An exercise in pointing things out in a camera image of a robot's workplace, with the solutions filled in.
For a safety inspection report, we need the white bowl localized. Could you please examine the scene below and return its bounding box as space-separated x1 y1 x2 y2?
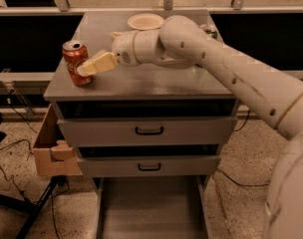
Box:
128 13 164 31

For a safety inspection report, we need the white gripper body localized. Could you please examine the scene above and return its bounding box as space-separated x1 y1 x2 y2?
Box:
112 31 139 67

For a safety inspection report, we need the grey open bottom drawer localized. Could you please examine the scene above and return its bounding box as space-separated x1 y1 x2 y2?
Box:
94 176 213 239

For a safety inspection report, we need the grey middle drawer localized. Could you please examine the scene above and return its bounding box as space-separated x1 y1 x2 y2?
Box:
78 155 220 177

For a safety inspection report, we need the metal window rail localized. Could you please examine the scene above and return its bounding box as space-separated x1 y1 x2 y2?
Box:
0 0 303 96

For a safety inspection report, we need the black cable right floor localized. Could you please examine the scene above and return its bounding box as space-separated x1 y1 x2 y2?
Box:
216 168 270 188

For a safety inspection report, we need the black middle drawer handle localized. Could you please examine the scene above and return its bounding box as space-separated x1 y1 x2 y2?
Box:
138 163 161 171

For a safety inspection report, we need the black tripod stand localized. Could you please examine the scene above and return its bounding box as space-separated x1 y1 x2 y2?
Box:
0 175 68 239

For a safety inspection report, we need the green soda can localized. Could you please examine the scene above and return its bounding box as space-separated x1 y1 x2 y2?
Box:
199 24 217 39

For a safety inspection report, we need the brown cardboard box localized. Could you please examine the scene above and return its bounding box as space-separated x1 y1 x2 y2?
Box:
33 106 82 176

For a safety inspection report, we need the black top drawer handle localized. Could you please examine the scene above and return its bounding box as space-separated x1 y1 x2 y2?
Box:
135 126 164 136

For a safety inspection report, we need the grey top drawer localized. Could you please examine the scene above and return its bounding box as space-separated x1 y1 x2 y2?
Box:
58 117 236 147

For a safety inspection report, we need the black drawer handle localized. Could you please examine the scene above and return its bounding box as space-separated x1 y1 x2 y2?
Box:
135 126 164 136
138 163 161 171

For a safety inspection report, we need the black cable floor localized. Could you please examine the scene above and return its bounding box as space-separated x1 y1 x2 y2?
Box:
0 90 38 197
216 168 270 188

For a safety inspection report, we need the red coke can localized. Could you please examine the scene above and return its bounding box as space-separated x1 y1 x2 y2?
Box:
62 40 94 87

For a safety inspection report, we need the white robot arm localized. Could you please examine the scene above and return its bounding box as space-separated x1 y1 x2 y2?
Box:
77 15 303 239

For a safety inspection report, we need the black cable left floor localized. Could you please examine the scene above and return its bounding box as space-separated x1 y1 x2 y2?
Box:
0 90 38 197

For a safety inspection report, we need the grey drawer cabinet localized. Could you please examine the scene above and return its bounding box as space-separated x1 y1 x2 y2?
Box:
42 9 250 239

